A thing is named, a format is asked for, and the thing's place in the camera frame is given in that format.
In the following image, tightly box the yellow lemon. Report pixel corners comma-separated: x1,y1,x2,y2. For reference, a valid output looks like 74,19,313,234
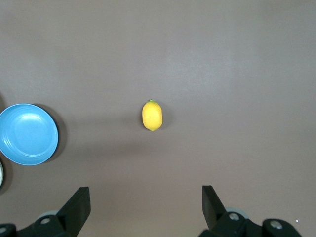
141,99,163,132

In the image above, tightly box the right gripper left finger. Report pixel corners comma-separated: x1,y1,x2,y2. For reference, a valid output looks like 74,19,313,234
17,187,91,237

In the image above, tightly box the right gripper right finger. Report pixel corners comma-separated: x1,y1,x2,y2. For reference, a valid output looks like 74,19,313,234
198,185,264,237

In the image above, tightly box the blue plate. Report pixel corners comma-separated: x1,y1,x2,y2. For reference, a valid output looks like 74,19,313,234
0,103,60,166

